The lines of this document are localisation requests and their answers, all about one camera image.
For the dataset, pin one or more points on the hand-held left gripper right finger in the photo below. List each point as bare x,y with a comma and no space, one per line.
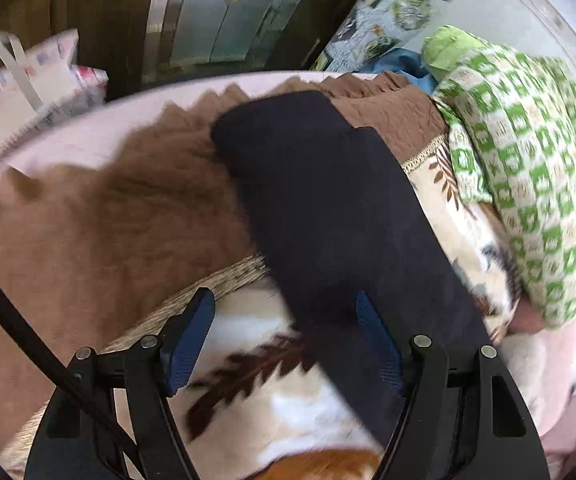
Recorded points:
375,340

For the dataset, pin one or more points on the white paper bag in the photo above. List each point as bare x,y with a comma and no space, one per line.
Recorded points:
13,105

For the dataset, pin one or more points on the black garment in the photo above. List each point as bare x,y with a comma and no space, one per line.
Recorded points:
333,220

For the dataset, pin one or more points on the floral printed cloth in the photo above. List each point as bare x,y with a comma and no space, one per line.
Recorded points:
393,15

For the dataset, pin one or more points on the glass door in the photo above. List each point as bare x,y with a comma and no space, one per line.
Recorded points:
228,15

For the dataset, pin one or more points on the blue cloth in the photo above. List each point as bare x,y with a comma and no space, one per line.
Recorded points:
403,67

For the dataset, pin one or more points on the red white plastic bag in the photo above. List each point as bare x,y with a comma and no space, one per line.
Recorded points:
90,82

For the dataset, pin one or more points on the white fluffy cloth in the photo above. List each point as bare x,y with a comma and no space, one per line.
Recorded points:
533,375

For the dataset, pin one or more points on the leaf print plush blanket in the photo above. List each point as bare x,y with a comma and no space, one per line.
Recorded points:
118,230

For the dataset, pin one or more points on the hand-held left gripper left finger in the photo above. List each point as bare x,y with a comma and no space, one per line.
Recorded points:
190,345

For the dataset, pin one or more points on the green white patterned cloth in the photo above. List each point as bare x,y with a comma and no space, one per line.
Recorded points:
528,160

